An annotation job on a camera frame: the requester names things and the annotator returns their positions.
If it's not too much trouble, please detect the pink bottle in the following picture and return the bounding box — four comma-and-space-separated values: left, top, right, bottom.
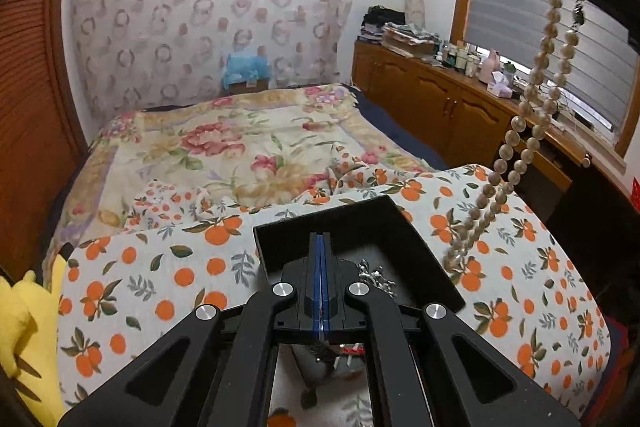
480, 49, 503, 82

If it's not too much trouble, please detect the floral blanket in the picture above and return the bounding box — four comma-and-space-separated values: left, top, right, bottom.
42, 84, 436, 278

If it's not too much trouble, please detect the silver chain bracelet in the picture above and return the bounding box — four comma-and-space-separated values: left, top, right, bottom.
357, 259, 398, 300

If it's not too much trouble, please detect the wooden slatted wardrobe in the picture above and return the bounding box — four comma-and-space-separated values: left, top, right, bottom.
0, 0, 88, 273

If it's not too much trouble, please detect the black jewelry box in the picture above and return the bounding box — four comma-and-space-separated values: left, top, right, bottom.
252, 194, 467, 323

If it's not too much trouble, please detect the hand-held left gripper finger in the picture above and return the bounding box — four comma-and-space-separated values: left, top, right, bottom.
57, 232, 323, 427
322, 232, 583, 427

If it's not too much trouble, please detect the wooden side cabinet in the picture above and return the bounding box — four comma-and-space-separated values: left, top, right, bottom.
351, 39, 593, 198

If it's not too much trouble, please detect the pink tissue box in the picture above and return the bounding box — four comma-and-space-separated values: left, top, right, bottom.
487, 72, 514, 98

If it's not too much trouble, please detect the small cardboard box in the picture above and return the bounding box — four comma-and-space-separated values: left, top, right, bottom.
230, 79, 268, 95

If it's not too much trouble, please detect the pearl necklace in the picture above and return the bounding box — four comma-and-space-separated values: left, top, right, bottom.
442, 0, 593, 270

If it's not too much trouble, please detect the yellow plush toy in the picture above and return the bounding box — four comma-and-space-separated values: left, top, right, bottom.
0, 254, 68, 425

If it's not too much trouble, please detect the pile of patterned folded cloths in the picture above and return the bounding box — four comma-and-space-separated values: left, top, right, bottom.
381, 23, 442, 58

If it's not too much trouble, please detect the navy bed sheet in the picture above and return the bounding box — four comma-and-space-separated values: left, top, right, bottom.
352, 87, 451, 172

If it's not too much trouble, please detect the stack of dark folded clothes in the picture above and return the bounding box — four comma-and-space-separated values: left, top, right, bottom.
360, 6, 407, 44

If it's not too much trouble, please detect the orange fruit print cloth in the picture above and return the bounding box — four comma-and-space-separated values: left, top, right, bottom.
57, 142, 613, 427

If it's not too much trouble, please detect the row of cosmetic bottles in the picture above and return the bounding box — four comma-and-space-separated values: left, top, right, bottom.
437, 41, 483, 75

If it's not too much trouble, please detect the blue plastic bag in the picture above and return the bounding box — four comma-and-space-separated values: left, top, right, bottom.
220, 53, 273, 90

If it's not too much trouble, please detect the circle pattern sheer curtain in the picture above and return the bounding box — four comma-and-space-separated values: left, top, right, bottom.
67, 0, 356, 142

